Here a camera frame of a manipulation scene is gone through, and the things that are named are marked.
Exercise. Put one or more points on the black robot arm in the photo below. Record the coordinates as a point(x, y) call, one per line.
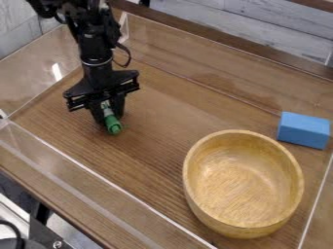
point(93, 29)

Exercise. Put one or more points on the blue foam block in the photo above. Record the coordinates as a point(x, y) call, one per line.
point(303, 130)

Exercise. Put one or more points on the brown wooden bowl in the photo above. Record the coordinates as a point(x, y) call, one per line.
point(243, 183)

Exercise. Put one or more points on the black metal table leg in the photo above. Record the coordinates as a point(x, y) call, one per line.
point(41, 213)

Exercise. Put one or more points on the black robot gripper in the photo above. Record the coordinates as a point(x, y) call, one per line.
point(101, 84)

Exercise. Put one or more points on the green and white marker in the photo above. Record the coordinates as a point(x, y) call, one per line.
point(112, 124)

